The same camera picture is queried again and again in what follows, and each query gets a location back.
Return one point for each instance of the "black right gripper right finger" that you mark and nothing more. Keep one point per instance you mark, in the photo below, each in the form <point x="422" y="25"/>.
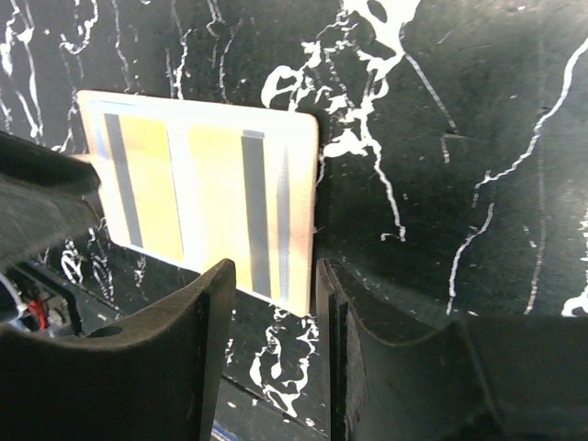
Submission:
<point x="388" y="376"/>

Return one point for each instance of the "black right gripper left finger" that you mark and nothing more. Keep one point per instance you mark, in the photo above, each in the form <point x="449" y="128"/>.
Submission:
<point x="154" y="375"/>

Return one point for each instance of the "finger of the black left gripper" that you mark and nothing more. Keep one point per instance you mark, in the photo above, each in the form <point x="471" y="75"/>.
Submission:
<point x="45" y="198"/>

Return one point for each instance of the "cream leather card holder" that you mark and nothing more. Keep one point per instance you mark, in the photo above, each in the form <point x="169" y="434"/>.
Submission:
<point x="191" y="183"/>

